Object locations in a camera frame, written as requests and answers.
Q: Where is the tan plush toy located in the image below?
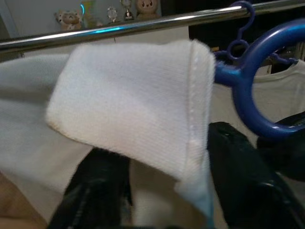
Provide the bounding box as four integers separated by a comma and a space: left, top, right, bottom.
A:
135, 0, 161, 20

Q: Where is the gold trophy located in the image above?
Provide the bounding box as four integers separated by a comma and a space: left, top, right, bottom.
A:
120, 0, 134, 20

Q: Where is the chrome clothes rack rail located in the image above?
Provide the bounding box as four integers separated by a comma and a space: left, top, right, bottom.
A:
0, 0, 305, 55

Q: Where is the green yellow box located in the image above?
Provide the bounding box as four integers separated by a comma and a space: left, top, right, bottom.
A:
80, 0, 99, 27

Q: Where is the spotted plush bear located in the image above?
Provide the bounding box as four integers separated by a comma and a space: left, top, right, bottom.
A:
54, 9, 83, 31

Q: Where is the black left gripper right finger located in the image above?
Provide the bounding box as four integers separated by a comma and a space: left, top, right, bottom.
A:
207, 121, 305, 229

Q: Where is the white ribbed knit garment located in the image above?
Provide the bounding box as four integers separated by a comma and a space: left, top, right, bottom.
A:
0, 39, 216, 229

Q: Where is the clear crystal trophy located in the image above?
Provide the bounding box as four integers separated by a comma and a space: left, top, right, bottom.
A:
106, 6, 119, 24

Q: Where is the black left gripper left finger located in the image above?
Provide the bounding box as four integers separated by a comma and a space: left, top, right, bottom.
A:
47, 147, 133, 229

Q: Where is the purple plastic hanger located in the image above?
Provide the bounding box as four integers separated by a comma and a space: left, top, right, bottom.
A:
213, 0, 300, 66
213, 18, 305, 142

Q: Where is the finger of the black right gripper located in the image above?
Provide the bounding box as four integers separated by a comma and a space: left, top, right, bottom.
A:
258, 135, 305, 179
274, 113, 305, 129

